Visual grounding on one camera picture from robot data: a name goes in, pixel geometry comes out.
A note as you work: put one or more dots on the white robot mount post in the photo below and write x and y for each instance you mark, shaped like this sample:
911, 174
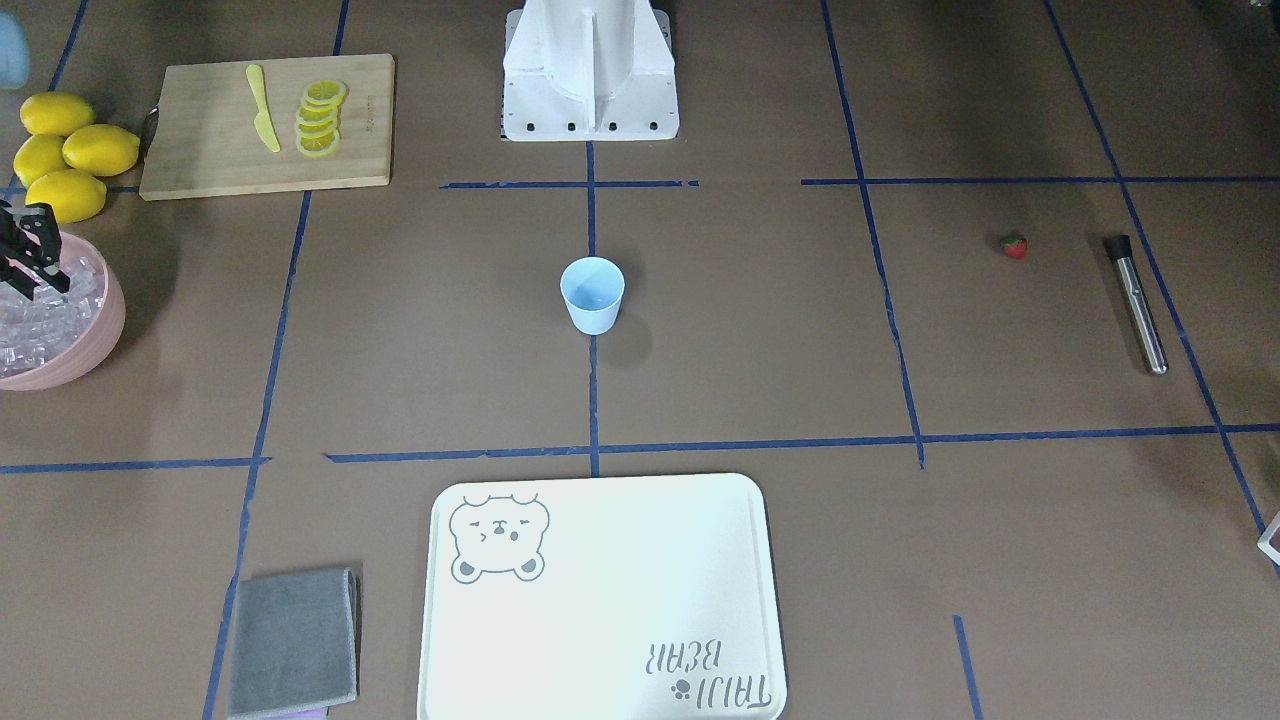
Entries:
579, 71

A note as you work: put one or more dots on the yellow lemon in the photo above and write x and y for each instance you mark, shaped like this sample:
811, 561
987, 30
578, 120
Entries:
56, 113
102, 150
38, 157
73, 195

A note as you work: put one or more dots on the lemon slices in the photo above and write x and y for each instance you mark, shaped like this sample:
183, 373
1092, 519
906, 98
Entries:
317, 119

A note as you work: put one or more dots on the red strawberry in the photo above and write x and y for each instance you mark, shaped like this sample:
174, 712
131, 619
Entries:
1014, 246

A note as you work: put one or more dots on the cream bear tray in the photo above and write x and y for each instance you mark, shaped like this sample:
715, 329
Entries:
601, 598

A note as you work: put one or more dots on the light blue plastic cup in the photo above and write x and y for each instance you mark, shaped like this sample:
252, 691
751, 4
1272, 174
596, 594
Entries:
592, 290

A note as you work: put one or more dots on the grey folded cloth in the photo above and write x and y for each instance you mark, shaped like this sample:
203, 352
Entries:
294, 652

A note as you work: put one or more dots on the pink bowl of ice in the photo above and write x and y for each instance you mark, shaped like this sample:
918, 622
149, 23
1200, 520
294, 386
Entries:
54, 337

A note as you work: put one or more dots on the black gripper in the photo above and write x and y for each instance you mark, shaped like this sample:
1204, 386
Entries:
27, 247

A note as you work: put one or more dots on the yellow plastic knife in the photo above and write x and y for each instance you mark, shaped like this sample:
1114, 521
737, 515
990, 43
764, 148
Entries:
262, 120

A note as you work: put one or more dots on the wooden cutting board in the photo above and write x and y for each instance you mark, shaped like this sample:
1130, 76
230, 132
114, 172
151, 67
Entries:
216, 136

